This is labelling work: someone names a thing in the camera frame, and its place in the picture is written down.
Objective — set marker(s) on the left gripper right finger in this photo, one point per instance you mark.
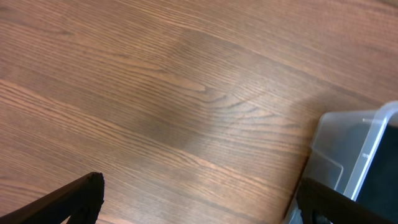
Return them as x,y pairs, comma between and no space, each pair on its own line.
318,204

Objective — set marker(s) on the clear plastic storage bin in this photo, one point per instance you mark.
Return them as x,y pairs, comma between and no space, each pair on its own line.
343,149

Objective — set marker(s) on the black garment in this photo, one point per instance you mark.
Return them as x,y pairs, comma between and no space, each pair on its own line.
379,191

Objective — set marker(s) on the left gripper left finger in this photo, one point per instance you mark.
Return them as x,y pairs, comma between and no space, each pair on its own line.
79,201

